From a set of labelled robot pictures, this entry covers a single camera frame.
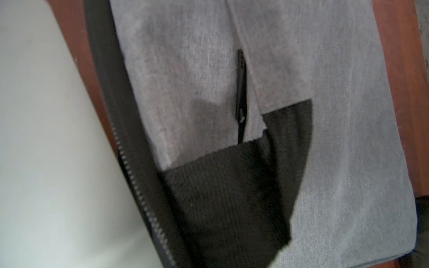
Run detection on grey laptop bag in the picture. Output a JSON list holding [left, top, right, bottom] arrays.
[[84, 1, 417, 268]]

